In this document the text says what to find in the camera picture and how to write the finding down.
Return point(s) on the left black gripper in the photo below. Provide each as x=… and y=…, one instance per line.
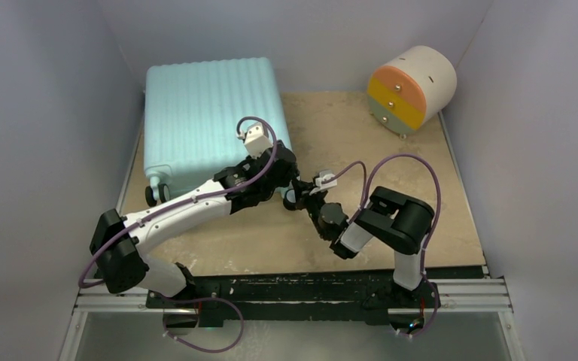
x=290, y=175

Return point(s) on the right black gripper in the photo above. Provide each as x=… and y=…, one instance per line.
x=303, y=189

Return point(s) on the light blue suitcase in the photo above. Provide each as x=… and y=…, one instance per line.
x=191, y=115

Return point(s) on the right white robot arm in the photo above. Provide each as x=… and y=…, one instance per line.
x=400, y=221

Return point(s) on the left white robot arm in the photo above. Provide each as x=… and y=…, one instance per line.
x=121, y=245

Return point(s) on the round pastel drawer cabinet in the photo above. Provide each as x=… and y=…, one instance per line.
x=404, y=93

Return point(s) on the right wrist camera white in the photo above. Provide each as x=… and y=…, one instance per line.
x=325, y=179

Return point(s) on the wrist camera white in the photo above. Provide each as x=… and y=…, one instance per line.
x=256, y=140
x=325, y=179

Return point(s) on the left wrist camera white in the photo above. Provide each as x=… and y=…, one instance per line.
x=256, y=140

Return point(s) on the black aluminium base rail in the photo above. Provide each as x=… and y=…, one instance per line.
x=365, y=296

